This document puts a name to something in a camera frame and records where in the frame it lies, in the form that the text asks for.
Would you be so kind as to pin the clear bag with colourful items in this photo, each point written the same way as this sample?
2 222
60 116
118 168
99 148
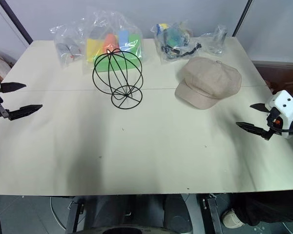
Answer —
173 36

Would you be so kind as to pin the orange foam block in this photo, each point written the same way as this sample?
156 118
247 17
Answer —
110 44

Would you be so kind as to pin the clear bag of foam blocks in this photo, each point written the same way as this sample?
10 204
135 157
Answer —
105 26

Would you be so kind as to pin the black metal table leg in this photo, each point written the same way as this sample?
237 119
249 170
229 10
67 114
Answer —
212 214
74 214

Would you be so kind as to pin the beige shoe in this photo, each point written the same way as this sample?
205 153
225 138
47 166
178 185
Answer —
232 218

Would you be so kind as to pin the dark rounded robot base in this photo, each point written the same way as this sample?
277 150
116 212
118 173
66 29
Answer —
141 214

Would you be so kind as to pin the clear bag with grey items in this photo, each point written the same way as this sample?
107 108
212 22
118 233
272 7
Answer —
67 46

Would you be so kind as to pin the dark trouser leg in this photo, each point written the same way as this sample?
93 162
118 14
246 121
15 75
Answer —
268 207

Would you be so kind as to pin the small clear plastic bag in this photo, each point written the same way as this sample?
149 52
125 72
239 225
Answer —
217 39

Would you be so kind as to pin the blue foam block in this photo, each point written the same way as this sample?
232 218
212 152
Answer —
123 38

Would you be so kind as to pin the beige newsboy cap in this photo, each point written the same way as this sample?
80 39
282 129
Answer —
210 81

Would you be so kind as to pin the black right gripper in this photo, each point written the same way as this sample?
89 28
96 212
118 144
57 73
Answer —
274 123

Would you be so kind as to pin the brown wooden furniture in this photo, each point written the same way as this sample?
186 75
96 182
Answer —
280 73

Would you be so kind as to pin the black frame pole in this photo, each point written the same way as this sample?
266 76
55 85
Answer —
243 17
17 23

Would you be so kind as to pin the yellow foam block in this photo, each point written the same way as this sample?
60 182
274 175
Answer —
94 50

